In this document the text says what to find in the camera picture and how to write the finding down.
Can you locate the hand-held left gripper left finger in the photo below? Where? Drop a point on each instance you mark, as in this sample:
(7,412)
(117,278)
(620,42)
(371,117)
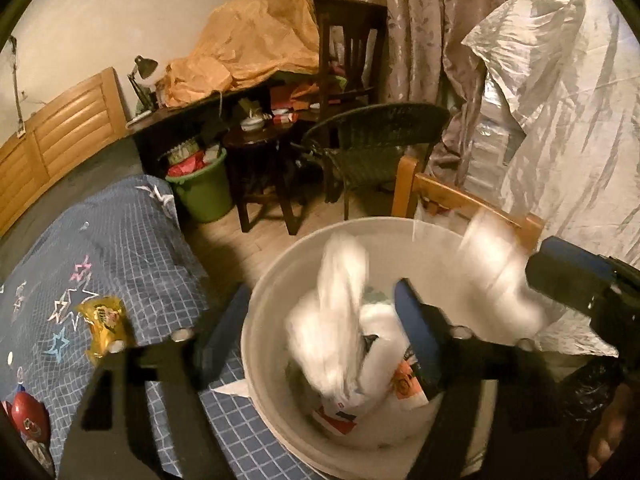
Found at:
(225,320)

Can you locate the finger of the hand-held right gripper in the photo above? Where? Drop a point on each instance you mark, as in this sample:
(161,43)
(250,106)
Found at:
(575,255)

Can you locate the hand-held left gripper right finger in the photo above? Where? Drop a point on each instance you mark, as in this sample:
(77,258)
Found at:
(415,330)

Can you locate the white garment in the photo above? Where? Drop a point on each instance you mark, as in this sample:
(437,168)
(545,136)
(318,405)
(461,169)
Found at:
(335,320)

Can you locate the white paper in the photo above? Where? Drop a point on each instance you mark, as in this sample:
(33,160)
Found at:
(492,265)

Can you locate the white plastic bucket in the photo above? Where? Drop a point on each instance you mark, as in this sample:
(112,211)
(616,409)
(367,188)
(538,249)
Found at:
(300,280)

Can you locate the person's right hand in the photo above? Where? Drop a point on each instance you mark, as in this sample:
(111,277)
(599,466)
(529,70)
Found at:
(607,425)

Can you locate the white packet with orange print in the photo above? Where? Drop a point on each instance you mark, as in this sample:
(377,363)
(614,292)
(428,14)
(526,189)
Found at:
(390,385)

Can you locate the black plastic bag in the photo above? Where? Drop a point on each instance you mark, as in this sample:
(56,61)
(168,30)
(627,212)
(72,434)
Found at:
(590,377)

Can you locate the white packet with red print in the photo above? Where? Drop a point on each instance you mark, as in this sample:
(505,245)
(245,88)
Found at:
(340,412)

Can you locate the yellow snack packet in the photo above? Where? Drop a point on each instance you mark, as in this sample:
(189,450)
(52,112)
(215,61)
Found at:
(102,325)

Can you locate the green plastic bucket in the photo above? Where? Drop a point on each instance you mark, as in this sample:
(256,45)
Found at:
(200,192)

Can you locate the blue star printed blanket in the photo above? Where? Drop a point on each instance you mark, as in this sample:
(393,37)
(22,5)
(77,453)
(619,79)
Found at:
(115,240)

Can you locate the clear plastic wrapped bundle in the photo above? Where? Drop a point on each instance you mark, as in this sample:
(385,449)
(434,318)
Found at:
(492,145)

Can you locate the white crumpled plastic sheet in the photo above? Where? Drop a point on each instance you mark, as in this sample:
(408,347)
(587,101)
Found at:
(565,110)

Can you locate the light wooden chair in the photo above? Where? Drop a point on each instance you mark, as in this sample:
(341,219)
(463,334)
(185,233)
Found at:
(405,185)

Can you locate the red plastic bag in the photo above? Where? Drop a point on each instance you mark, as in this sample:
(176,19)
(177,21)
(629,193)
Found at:
(192,164)

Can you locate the round dark wooden stool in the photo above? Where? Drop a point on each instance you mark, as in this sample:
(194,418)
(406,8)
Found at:
(260,140)

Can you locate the small white bowl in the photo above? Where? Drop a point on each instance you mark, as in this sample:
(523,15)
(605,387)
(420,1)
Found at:
(251,125)

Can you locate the grey bed sheet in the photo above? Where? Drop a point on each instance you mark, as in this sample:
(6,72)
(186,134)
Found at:
(75,180)

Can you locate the dark wicker chair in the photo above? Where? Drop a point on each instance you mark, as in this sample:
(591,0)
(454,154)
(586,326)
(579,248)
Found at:
(380,125)

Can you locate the dark wooden desk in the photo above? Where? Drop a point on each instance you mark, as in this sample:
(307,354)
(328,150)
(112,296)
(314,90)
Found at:
(190,110)

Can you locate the red round toy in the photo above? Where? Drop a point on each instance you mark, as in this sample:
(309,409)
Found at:
(30,412)

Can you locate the white power strip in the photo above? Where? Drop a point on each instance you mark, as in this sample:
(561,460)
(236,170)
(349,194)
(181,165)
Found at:
(138,117)

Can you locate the wooden headboard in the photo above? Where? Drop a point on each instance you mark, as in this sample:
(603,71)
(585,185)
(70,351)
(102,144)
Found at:
(65,120)

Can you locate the dark desk lamp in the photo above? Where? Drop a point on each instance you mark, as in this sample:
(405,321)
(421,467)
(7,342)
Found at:
(146,65)

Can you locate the orange cloth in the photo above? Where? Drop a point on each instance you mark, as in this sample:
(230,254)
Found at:
(240,40)

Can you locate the brown patterned curtain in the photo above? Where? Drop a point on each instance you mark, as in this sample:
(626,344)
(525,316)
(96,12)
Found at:
(415,10)

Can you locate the dark wooden chair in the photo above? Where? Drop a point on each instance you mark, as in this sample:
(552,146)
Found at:
(350,15)

